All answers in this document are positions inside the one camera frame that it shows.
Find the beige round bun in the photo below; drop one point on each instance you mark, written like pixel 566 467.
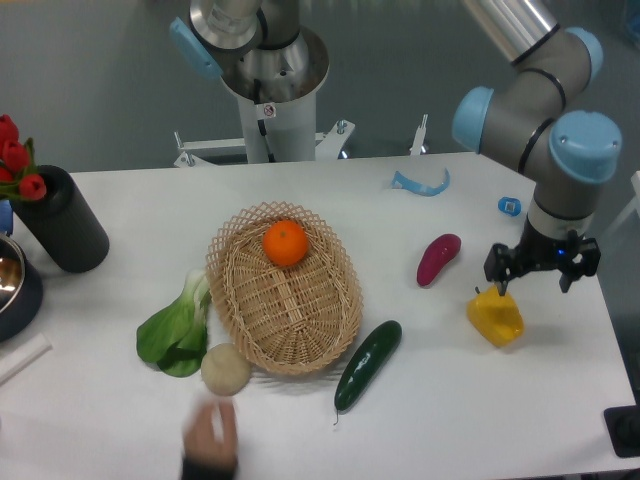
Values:
pixel 224 370

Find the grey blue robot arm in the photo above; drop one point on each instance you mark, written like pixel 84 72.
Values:
pixel 274 67

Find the dark green cucumber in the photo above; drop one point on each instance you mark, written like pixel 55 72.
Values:
pixel 365 363

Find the dark pot with steel rim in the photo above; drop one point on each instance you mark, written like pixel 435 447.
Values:
pixel 21 289

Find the small blue tape piece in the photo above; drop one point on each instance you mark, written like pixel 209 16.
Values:
pixel 509 206

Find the purple sweet potato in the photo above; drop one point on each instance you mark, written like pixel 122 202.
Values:
pixel 440 252

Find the blue object at left edge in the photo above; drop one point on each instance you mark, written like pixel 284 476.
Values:
pixel 6 218

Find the red artificial tulips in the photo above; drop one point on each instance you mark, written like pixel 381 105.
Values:
pixel 20 178

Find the black sleeved forearm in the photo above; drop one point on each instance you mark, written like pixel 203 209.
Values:
pixel 193 470

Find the blue plastic band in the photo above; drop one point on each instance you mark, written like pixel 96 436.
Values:
pixel 401 182

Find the yellow bell pepper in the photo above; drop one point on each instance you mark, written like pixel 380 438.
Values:
pixel 496 317

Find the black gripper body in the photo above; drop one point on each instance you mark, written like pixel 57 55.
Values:
pixel 538 252

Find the black device at edge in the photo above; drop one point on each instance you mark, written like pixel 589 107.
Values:
pixel 623 428

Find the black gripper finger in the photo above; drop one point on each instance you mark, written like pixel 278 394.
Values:
pixel 579 257
pixel 501 266

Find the person's hand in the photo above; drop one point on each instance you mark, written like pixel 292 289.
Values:
pixel 211 437

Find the green bok choy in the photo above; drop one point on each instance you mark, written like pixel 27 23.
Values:
pixel 175 338

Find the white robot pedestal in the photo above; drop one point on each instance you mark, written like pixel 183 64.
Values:
pixel 273 133

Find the white paper roll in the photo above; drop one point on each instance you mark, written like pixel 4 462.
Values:
pixel 22 356

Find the orange fruit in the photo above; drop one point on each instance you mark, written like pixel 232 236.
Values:
pixel 285 243

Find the woven wicker basket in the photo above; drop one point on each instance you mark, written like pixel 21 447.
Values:
pixel 286 320

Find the black cylindrical vase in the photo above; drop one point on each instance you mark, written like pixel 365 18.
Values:
pixel 64 224

